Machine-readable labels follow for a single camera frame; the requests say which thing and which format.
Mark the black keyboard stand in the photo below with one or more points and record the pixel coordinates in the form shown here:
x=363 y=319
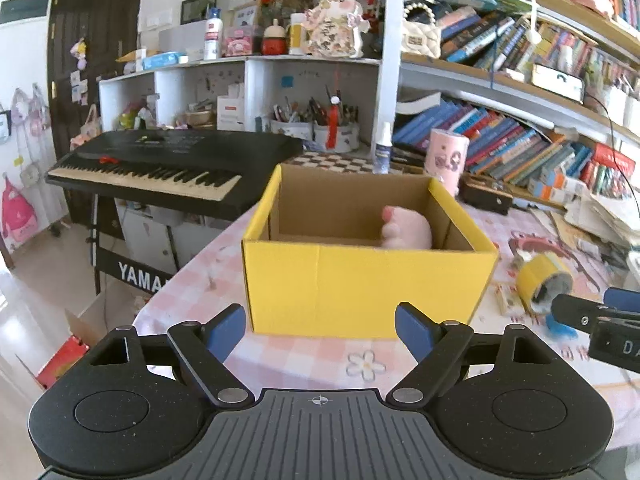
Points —
x=135 y=270

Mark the thick grey book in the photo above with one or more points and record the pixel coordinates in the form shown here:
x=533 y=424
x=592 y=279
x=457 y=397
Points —
x=417 y=105

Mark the white quilted purse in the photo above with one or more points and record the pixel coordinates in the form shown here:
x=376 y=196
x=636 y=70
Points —
x=420 y=35

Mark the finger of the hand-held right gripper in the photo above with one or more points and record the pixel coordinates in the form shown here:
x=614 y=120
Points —
x=622 y=297
x=580 y=312

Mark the red tassel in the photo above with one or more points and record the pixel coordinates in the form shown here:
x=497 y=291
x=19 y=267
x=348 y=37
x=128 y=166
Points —
x=332 y=130

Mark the white lotion bottle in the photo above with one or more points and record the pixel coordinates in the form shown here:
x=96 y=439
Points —
x=212 y=35

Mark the brown music box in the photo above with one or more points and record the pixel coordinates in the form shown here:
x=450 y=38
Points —
x=482 y=195

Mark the stack of papers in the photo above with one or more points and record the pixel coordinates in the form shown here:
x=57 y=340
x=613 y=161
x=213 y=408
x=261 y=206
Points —
x=605 y=220

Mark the brown cardboard floor box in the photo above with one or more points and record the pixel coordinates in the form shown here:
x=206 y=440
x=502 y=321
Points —
x=80 y=330

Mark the white pen holder with pens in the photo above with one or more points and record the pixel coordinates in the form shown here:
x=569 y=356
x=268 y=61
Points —
x=290 y=127
x=345 y=135

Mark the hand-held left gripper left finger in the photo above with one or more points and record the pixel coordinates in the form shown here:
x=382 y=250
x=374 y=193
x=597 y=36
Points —
x=227 y=332

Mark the pink white hanging bags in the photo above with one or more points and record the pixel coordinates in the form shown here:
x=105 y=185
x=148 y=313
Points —
x=30 y=112

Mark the dark green wall sign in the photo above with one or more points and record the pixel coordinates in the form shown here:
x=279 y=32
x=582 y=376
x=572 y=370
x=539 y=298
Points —
x=25 y=9

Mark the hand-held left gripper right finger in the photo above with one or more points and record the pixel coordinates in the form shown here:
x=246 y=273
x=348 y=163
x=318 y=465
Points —
x=412 y=332

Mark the pink cylinder canister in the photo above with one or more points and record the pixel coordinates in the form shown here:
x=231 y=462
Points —
x=446 y=160

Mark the row of colourful books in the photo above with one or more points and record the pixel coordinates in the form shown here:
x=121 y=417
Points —
x=505 y=145
x=500 y=40

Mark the white cubby shelf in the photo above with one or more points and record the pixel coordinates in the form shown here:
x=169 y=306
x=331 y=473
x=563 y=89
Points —
x=260 y=85

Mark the small wooden piece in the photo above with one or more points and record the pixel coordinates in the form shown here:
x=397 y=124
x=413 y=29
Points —
x=505 y=300

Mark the wooden chessboard box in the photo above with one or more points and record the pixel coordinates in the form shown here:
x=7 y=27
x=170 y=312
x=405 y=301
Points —
x=340 y=162

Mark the floral cat figurine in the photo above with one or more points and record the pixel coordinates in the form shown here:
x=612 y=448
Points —
x=332 y=30

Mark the white red carton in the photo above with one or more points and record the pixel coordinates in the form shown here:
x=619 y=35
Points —
x=230 y=115

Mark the grey box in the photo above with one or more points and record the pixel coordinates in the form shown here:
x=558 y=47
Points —
x=180 y=40

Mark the white box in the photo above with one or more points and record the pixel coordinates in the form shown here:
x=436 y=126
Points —
x=557 y=82

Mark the pink plush toy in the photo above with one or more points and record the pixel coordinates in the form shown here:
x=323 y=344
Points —
x=405 y=232

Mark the white blue spray bottle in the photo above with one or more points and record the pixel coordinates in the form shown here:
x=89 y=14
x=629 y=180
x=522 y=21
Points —
x=383 y=152

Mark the small blue plastic toy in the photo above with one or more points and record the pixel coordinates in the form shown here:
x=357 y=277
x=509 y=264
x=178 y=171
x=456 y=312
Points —
x=560 y=329

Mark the pink backpack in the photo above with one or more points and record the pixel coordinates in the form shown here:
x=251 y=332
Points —
x=17 y=215

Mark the blue tissue pack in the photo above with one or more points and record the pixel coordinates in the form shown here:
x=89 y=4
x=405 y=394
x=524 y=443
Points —
x=161 y=61

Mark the dark wooden door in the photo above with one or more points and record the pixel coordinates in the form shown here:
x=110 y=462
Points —
x=95 y=35

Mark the pink checked desktop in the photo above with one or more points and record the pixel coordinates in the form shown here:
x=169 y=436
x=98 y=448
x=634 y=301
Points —
x=300 y=360

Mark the white yellow cup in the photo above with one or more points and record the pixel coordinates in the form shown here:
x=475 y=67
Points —
x=297 y=35

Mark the white wooden bookshelf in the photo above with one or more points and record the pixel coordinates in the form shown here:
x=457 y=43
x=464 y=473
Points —
x=387 y=60

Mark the black electronic keyboard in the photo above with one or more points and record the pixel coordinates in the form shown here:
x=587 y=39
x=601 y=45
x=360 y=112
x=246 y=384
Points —
x=165 y=160

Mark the black picture frame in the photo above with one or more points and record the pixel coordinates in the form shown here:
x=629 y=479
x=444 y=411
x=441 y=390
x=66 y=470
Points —
x=192 y=10

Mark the yellow cardboard box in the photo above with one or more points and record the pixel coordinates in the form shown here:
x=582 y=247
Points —
x=350 y=285

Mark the white light switches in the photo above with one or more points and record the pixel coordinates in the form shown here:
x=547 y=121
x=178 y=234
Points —
x=156 y=19

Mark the yellow tape roll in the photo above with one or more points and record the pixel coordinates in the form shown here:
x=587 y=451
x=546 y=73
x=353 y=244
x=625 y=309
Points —
x=535 y=270

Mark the pink storage box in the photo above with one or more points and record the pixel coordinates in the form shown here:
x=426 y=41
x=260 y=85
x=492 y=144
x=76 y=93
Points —
x=240 y=44

